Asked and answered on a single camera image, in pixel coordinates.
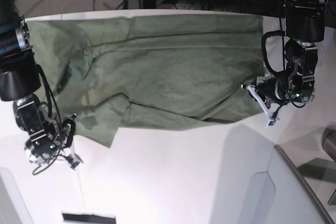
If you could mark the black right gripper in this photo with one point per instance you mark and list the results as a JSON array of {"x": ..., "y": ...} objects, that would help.
[{"x": 68, "y": 129}]

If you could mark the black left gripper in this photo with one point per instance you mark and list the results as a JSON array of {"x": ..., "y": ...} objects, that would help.
[{"x": 272, "y": 90}]

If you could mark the green t-shirt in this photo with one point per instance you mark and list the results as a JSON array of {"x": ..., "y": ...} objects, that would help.
[{"x": 171, "y": 72}]

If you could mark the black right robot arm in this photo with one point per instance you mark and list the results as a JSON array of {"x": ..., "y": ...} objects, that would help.
[{"x": 24, "y": 83}]

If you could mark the grey metal stand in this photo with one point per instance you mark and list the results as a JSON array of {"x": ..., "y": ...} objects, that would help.
[{"x": 311, "y": 157}]

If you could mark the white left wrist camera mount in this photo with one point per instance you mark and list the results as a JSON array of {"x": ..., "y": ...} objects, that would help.
[{"x": 271, "y": 117}]

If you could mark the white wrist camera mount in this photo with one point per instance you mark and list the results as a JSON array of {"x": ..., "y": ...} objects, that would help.
[
  {"x": 73, "y": 159},
  {"x": 271, "y": 117}
]

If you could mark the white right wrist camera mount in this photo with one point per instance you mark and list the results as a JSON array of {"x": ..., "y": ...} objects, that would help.
[{"x": 73, "y": 159}]

